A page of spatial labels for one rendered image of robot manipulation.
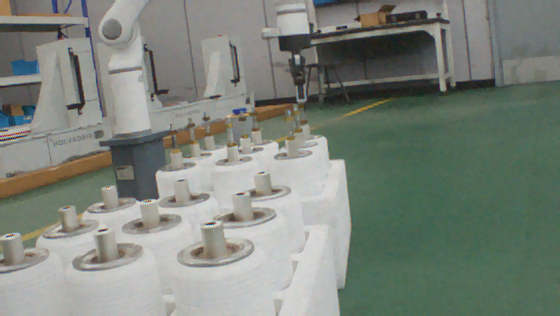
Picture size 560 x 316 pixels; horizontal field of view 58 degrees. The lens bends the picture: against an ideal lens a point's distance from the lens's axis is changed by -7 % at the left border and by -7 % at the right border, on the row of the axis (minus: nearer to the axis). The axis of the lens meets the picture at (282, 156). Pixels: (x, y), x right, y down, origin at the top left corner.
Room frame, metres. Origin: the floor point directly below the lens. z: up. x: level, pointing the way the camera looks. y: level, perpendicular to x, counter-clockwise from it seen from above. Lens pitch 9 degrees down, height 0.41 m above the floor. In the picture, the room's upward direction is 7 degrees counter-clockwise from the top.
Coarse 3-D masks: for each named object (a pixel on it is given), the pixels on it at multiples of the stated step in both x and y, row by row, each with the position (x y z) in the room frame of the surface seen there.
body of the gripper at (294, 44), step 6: (282, 36) 1.25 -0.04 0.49; (288, 36) 1.24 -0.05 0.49; (294, 36) 1.23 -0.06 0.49; (300, 36) 1.24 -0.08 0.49; (306, 36) 1.25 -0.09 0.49; (282, 42) 1.25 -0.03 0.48; (288, 42) 1.24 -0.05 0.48; (294, 42) 1.23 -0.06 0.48; (300, 42) 1.24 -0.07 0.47; (306, 42) 1.24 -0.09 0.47; (282, 48) 1.25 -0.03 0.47; (288, 48) 1.24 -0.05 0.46; (294, 48) 1.23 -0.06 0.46; (300, 48) 1.24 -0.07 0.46; (306, 48) 1.25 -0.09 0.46; (294, 54) 1.23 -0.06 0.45; (300, 54) 1.23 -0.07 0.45
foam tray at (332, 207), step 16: (336, 160) 1.32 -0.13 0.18; (336, 176) 1.13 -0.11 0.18; (336, 192) 1.00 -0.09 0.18; (224, 208) 0.98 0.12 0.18; (304, 208) 0.95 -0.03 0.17; (320, 208) 0.95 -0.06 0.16; (336, 208) 0.96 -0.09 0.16; (304, 224) 0.95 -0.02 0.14; (336, 224) 0.94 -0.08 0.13; (336, 240) 0.94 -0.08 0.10; (336, 256) 0.94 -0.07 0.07; (336, 272) 0.94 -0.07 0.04
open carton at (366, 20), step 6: (384, 6) 5.60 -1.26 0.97; (390, 6) 5.69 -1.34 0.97; (378, 12) 5.62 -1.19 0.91; (384, 12) 5.72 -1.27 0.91; (390, 12) 5.81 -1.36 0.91; (360, 18) 5.75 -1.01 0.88; (366, 18) 5.70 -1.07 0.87; (372, 18) 5.65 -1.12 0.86; (378, 18) 5.61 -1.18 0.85; (384, 18) 5.70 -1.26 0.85; (366, 24) 5.70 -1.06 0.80; (372, 24) 5.66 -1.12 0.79; (378, 24) 5.61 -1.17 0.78; (384, 24) 5.69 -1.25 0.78
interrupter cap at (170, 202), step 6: (192, 192) 0.78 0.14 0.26; (198, 192) 0.78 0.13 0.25; (168, 198) 0.77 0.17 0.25; (174, 198) 0.76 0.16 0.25; (192, 198) 0.76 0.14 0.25; (198, 198) 0.74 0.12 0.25; (204, 198) 0.73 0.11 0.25; (162, 204) 0.73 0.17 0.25; (168, 204) 0.73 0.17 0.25; (174, 204) 0.72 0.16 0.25; (180, 204) 0.71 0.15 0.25; (186, 204) 0.71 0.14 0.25; (192, 204) 0.72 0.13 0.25
